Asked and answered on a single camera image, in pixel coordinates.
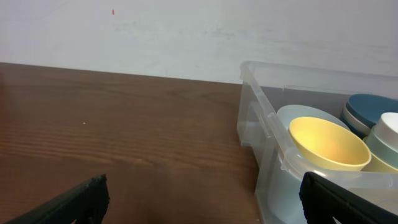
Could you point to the yellow cup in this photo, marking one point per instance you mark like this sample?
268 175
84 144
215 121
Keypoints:
328 145
376 164

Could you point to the large blue bowl bottom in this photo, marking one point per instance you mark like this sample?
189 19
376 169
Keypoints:
351 129

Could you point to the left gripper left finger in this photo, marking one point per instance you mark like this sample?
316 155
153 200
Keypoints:
85 203

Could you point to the cream white cup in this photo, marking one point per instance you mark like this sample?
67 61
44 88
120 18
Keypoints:
386 129

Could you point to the light blue cup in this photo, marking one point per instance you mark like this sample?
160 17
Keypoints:
283 197

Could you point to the large dark blue bowl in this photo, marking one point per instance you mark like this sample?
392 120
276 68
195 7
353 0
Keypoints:
368 108

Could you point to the green cup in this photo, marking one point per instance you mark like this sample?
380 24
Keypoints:
381 150

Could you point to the clear plastic storage container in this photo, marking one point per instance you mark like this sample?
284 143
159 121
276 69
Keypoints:
268 87

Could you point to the large cream bowl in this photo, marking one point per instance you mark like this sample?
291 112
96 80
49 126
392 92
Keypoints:
354 122

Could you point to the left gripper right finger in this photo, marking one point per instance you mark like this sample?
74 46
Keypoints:
325 203

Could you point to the small light grey bowl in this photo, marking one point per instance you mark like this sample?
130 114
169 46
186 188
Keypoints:
289 112

